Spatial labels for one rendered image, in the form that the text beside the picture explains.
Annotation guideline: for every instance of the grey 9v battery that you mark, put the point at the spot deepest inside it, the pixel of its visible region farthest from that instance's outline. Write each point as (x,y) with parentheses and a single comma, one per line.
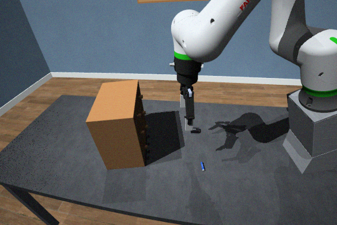
(195,130)

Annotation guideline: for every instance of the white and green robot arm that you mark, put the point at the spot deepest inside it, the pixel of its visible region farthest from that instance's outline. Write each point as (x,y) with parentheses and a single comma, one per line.
(201,39)

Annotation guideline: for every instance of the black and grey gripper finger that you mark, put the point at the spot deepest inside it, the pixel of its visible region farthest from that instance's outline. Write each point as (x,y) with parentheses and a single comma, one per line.
(182,101)
(189,105)

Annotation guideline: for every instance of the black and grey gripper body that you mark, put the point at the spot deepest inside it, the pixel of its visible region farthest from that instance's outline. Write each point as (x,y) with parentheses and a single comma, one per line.
(187,80)

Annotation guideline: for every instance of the brown wooden drawer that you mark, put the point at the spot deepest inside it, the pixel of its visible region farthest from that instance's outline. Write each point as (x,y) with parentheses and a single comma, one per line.
(136,116)
(139,97)
(142,112)
(140,132)
(143,148)
(144,127)

